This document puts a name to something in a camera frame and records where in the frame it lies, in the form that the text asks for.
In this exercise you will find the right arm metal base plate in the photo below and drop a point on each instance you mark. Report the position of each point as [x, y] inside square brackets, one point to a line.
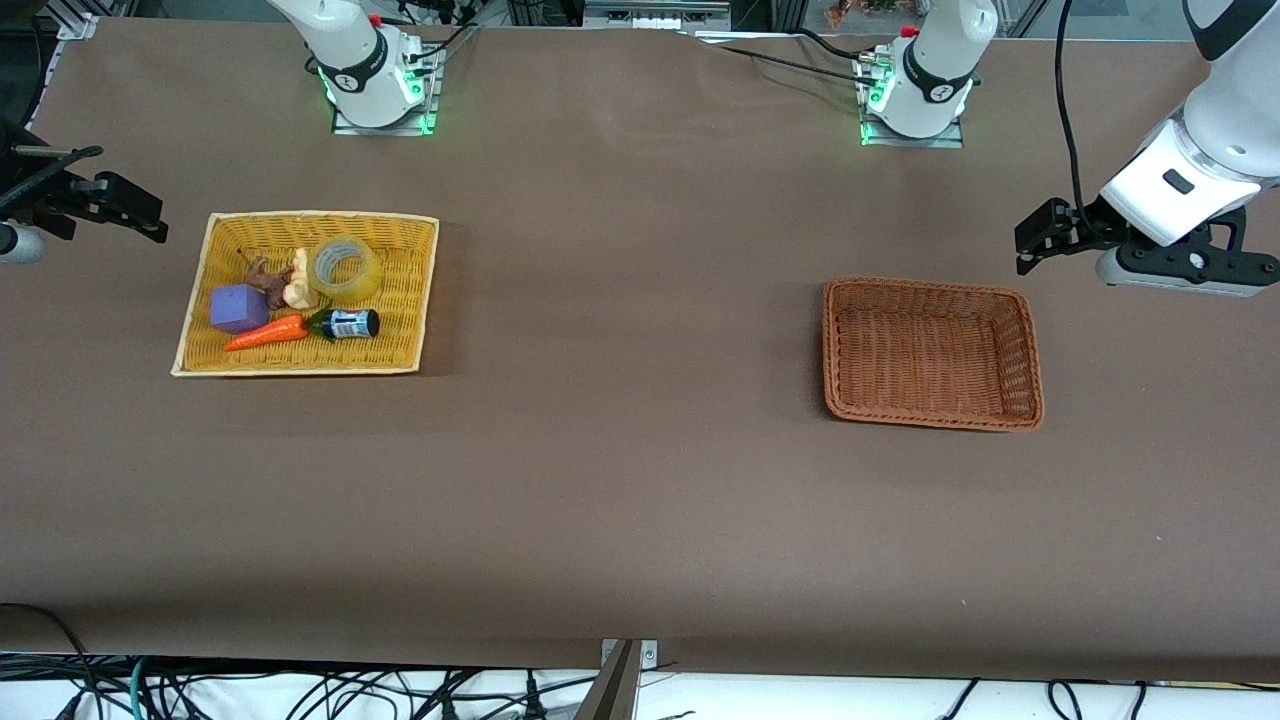
[350, 128]

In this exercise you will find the brown angled strut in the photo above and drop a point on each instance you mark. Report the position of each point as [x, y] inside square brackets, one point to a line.
[612, 690]

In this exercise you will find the small bottle with blue label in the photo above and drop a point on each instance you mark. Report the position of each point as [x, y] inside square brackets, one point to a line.
[352, 324]

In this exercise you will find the aluminium frame profile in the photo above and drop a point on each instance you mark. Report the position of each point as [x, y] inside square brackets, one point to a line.
[78, 22]

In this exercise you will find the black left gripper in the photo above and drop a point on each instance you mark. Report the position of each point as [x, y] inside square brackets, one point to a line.
[1092, 222]

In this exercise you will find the orange background object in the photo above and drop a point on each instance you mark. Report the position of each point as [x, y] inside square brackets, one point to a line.
[840, 12]

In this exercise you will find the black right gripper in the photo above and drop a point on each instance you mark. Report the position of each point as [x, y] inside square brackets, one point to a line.
[38, 195]

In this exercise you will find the yellow wicker basket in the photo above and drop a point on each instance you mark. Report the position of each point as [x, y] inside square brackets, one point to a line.
[400, 300]

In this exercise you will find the brown wicker basket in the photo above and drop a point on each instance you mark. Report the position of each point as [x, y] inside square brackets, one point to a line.
[930, 350]

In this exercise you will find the metal table edge bracket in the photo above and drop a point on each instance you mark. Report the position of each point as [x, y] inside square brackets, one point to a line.
[648, 655]

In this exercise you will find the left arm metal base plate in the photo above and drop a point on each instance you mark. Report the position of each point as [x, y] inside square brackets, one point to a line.
[950, 140]

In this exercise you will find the grey equipment box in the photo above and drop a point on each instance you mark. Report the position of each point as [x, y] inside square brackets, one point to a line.
[650, 15]

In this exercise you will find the brown dried root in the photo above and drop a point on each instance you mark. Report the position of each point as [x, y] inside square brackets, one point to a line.
[268, 280]

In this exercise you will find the purple cube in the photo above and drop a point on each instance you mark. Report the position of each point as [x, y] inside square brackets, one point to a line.
[238, 308]

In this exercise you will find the beige ginger root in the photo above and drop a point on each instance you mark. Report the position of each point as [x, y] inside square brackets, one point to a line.
[300, 285]

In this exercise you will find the clear yellowish tape roll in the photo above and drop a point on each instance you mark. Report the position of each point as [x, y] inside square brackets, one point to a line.
[370, 285]

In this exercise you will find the orange toy carrot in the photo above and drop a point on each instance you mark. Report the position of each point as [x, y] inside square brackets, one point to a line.
[265, 332]

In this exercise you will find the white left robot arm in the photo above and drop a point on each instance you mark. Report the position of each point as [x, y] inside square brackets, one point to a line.
[935, 70]

